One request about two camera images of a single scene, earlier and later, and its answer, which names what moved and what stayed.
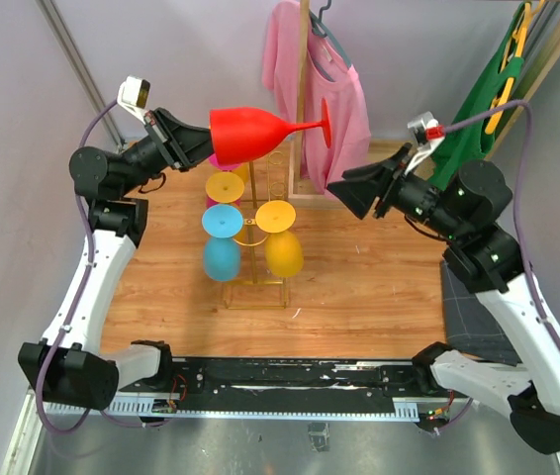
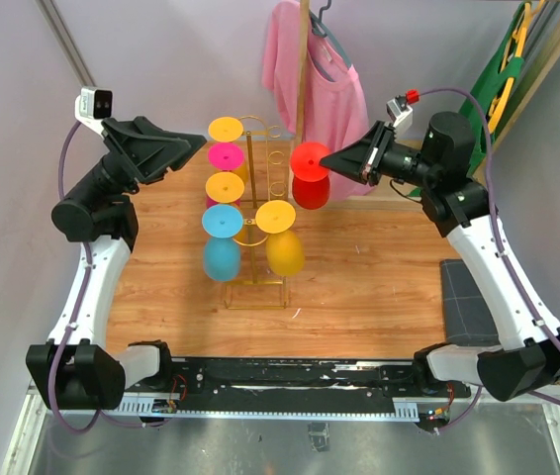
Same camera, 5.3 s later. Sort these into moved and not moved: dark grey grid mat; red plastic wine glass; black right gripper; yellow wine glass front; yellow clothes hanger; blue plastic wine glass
Moved: red plastic wine glass; black right gripper
Not moved: dark grey grid mat; yellow clothes hanger; yellow wine glass front; blue plastic wine glass
